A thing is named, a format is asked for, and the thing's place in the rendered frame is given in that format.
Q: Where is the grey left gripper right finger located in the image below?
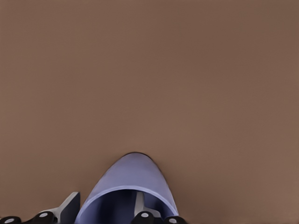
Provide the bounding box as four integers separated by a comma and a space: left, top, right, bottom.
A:
129, 191, 164, 224

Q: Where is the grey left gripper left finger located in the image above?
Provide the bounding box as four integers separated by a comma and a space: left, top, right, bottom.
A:
25, 191, 81, 224

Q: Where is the blue cup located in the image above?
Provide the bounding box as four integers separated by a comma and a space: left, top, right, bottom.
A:
74, 152, 179, 224

